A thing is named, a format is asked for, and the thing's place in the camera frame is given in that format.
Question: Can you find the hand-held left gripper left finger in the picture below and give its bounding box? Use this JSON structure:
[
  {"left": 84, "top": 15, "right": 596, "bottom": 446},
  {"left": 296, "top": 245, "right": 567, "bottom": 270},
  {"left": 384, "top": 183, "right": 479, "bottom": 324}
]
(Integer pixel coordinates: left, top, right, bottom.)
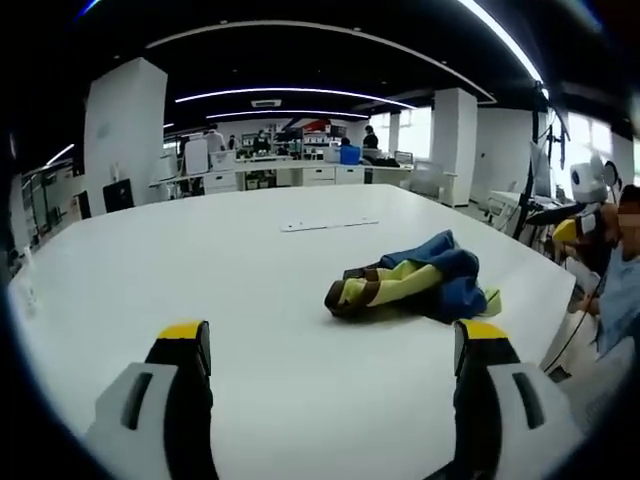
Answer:
[{"left": 85, "top": 319, "right": 220, "bottom": 480}]

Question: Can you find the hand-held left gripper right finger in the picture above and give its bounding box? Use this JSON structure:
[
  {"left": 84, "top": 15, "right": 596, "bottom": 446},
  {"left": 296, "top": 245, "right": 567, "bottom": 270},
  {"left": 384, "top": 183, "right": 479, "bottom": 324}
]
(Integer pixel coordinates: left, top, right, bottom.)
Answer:
[{"left": 452, "top": 319, "right": 586, "bottom": 480}]

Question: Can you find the blue yellow brown garment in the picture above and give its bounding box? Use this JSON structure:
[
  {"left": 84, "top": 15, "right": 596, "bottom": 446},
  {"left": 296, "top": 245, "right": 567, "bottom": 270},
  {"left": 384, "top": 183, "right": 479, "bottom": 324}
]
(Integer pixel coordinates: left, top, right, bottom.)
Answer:
[{"left": 323, "top": 229, "right": 503, "bottom": 324}]

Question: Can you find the person's head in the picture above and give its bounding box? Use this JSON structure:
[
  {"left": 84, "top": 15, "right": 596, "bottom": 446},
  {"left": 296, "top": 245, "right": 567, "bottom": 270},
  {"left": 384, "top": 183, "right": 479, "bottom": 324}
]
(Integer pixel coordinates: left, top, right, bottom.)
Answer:
[{"left": 617, "top": 183, "right": 640, "bottom": 215}]

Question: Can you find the computer monitor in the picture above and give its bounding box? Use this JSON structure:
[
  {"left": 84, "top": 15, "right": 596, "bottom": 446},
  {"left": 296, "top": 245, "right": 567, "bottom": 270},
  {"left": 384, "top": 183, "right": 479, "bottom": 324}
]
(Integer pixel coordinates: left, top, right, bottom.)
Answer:
[{"left": 528, "top": 141, "right": 553, "bottom": 200}]

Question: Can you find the black monitor stand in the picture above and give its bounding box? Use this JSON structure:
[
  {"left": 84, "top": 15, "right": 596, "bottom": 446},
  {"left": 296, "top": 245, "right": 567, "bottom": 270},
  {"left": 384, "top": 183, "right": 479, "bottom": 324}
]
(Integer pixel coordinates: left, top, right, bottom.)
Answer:
[{"left": 513, "top": 82, "right": 572, "bottom": 244}]

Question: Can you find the person at table edge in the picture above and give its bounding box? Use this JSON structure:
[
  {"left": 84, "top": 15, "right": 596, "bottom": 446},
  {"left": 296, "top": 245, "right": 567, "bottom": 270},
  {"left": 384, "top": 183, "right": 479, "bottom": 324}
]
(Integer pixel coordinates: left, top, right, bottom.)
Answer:
[{"left": 593, "top": 244, "right": 640, "bottom": 357}]

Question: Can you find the grey mesh office chair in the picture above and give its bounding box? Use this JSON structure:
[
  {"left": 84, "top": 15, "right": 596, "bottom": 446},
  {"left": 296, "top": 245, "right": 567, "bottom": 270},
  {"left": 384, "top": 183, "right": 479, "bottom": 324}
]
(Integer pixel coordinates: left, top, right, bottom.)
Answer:
[{"left": 408, "top": 159, "right": 447, "bottom": 197}]

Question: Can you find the curved ceiling light strip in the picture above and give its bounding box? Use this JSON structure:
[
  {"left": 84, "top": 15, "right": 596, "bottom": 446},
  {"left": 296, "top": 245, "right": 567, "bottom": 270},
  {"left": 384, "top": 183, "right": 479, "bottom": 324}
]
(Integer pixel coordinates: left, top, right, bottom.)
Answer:
[
  {"left": 457, "top": 0, "right": 545, "bottom": 85},
  {"left": 173, "top": 86, "right": 418, "bottom": 110}
]

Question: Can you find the black chair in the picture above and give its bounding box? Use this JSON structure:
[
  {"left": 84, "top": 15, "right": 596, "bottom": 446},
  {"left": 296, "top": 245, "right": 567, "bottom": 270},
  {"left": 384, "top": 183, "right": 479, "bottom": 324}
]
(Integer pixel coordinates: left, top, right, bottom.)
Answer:
[{"left": 102, "top": 178, "right": 134, "bottom": 214}]

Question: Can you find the white drawer cabinet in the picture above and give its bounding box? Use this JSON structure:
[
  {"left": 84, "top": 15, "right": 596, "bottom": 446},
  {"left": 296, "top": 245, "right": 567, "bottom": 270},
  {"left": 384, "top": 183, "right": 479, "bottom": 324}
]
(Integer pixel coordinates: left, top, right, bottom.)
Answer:
[
  {"left": 302, "top": 166, "right": 337, "bottom": 187},
  {"left": 203, "top": 170, "right": 238, "bottom": 195}
]

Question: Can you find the white flat table plate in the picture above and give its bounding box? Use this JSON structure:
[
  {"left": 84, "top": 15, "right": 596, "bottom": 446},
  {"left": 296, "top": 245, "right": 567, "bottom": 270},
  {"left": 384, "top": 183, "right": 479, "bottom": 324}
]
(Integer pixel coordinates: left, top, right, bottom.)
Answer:
[{"left": 279, "top": 216, "right": 380, "bottom": 233}]

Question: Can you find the long white office desk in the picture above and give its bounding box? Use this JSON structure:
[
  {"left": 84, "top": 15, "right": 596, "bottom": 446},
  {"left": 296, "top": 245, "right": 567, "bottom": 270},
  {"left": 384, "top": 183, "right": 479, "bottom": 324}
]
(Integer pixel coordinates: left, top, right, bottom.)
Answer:
[{"left": 149, "top": 157, "right": 416, "bottom": 189}]

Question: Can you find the black cable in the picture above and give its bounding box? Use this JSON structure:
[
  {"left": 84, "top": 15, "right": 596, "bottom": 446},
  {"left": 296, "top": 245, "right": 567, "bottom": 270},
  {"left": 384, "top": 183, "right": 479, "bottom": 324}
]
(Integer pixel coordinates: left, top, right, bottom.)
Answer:
[{"left": 543, "top": 272, "right": 607, "bottom": 375}]

